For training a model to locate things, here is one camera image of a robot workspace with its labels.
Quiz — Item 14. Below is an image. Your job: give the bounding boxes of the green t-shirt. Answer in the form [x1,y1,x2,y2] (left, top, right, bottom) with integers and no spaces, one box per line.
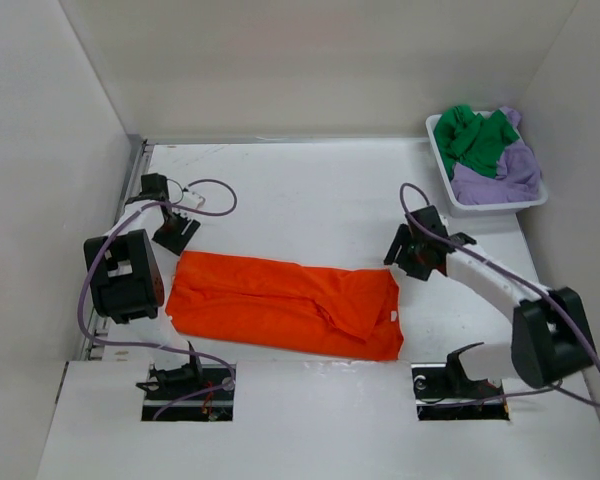
[433,105,520,180]

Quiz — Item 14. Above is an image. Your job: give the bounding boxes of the aluminium rail left edge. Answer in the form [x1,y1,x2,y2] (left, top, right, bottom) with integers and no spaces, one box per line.
[76,134,152,361]

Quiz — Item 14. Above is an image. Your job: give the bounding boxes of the orange t-shirt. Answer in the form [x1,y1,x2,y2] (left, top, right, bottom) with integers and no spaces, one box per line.
[166,252,404,361]

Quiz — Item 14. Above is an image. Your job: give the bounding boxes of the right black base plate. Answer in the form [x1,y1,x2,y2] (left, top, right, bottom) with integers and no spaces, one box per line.
[412,364,509,421]

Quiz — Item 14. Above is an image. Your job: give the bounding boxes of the lavender t-shirt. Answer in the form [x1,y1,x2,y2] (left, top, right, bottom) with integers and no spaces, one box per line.
[449,107,541,205]

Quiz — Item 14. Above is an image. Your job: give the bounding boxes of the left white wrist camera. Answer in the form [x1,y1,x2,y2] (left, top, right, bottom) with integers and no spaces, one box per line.
[180,188,206,209]

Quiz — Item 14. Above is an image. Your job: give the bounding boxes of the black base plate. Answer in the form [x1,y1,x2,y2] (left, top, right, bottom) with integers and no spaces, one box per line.
[136,365,235,423]
[412,364,509,421]

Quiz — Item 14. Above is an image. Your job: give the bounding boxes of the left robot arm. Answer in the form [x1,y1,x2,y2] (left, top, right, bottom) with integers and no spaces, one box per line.
[90,173,205,400]

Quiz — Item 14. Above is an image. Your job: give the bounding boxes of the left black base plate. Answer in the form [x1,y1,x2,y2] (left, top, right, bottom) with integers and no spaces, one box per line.
[136,365,235,423]

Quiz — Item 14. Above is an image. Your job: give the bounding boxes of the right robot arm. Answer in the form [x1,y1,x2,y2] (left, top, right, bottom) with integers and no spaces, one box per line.
[384,205,600,399]

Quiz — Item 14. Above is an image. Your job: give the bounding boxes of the white plastic bin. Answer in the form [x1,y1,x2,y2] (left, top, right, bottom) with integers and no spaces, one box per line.
[425,114,549,218]

